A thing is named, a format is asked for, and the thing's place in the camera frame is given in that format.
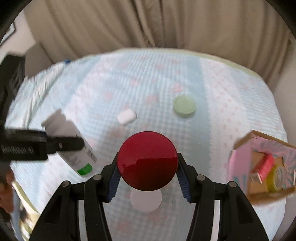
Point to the white bottle green label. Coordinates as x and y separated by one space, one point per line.
83 162

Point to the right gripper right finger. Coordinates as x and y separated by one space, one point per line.
238 219

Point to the beige curtain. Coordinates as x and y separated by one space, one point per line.
250 33

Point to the person's left hand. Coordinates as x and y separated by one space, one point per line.
7 192

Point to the framed wall picture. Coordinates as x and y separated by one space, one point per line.
9 33

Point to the red rectangular box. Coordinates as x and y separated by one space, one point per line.
261 170

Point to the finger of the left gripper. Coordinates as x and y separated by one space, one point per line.
64 144

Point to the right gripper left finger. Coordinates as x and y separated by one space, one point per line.
60 218

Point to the cardboard box pink flaps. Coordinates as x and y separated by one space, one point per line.
247 152

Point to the yellow tape roll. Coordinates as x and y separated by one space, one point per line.
278 179

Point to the red round lid jar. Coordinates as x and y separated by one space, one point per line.
147 161

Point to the grey jar black lid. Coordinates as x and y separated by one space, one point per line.
146 201

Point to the light green mattress sheet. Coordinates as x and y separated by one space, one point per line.
199 54

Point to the grey headboard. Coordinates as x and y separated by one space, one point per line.
37 60

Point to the light green lid jar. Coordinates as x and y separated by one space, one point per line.
184 106

